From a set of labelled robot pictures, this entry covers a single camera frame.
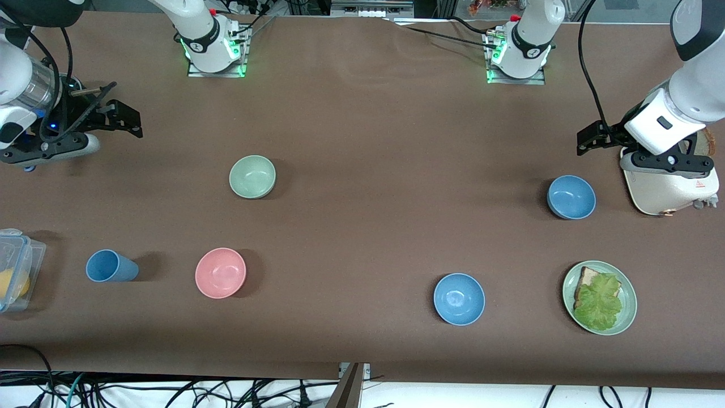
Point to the brown table cover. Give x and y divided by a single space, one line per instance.
362 141

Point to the green plate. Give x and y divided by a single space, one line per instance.
628 300

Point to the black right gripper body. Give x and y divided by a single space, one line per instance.
72 109

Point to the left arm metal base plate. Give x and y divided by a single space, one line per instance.
538 79

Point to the yellow round food item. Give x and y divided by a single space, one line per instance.
14 284

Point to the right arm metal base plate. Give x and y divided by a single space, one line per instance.
241 68

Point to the green bowl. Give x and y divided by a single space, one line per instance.
252 177

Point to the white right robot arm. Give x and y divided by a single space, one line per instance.
198 34

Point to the green lettuce leaf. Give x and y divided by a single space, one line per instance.
597 303

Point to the blue bowl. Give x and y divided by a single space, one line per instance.
571 196
459 298

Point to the pink bowl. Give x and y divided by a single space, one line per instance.
220 273

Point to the small metal bracket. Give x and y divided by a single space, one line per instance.
367 369

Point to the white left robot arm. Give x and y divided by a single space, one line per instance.
702 85

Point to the clear plastic container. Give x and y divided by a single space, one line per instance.
31 255

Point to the dark angled beam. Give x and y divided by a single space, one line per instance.
348 391

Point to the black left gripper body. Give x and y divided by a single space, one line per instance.
616 136

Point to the blue cup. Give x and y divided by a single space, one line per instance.
110 266

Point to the cream white toaster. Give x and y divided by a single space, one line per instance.
662 192

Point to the bread slice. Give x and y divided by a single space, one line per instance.
589 277

